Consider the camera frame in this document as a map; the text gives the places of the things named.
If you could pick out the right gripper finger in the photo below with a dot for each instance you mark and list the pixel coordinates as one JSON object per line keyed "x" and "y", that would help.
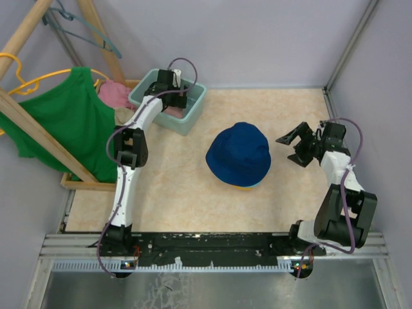
{"x": 301, "y": 131}
{"x": 301, "y": 158}

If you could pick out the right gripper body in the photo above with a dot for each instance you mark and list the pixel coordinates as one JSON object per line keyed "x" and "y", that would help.
{"x": 308, "y": 143}

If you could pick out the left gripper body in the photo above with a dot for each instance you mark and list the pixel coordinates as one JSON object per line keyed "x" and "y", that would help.
{"x": 178, "y": 101}

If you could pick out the pink hat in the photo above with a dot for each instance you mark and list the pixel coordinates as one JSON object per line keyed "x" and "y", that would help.
{"x": 174, "y": 112}

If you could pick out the light teal plastic bin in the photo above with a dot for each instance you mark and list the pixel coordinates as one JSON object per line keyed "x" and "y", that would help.
{"x": 191, "y": 113}

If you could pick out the dark blue bucket hat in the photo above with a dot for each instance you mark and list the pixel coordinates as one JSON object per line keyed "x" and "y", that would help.
{"x": 239, "y": 155}

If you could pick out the orange bucket hat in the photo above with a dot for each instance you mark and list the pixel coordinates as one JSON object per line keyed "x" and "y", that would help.
{"x": 244, "y": 188}

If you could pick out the wooden clothes rack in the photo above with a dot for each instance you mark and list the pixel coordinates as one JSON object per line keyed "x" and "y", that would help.
{"x": 28, "y": 124}

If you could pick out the turquoise bucket hat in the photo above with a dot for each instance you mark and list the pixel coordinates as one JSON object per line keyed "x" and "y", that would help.
{"x": 255, "y": 185}

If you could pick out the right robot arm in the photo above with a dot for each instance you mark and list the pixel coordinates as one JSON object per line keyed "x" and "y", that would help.
{"x": 345, "y": 215}

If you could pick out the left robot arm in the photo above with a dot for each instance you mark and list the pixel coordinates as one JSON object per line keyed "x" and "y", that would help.
{"x": 131, "y": 152}

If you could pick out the pink cloth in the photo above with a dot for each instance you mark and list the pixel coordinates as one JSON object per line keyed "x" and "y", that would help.
{"x": 115, "y": 95}

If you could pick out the green shirt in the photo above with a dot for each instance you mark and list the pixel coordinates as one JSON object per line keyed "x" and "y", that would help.
{"x": 74, "y": 115}

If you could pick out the yellow hanger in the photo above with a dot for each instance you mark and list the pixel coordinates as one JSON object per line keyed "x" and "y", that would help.
{"x": 25, "y": 84}

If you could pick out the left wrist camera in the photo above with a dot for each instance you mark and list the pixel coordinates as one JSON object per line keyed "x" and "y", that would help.
{"x": 177, "y": 74}

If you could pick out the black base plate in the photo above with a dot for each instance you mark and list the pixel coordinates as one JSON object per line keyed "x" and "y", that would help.
{"x": 234, "y": 249}

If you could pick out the aluminium rail frame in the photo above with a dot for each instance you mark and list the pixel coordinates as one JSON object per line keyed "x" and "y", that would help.
{"x": 79, "y": 253}

